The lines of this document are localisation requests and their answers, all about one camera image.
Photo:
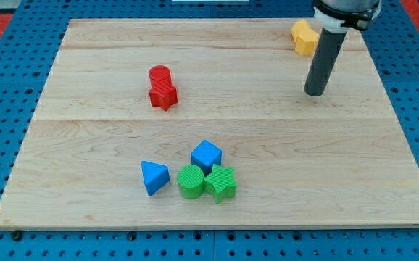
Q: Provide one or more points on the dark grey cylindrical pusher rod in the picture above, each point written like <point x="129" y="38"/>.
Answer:
<point x="325" y="56"/>

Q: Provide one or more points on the blue cube block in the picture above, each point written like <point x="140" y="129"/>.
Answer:
<point x="205" y="155"/>

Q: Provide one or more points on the blue triangle block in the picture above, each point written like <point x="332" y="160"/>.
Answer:
<point x="155" y="176"/>

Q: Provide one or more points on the yellow block behind hexagon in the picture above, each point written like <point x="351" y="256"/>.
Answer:
<point x="298" y="28"/>

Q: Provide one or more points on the red cylinder block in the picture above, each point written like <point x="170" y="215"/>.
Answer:
<point x="160" y="74"/>

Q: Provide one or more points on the red star block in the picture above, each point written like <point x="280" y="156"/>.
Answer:
<point x="163" y="94"/>

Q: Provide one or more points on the green star block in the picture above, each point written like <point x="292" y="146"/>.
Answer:
<point x="220" y="183"/>

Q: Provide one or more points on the green cylinder block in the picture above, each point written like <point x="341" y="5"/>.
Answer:
<point x="190" y="180"/>

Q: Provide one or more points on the light wooden board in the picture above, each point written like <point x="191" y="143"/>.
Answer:
<point x="335" y="161"/>

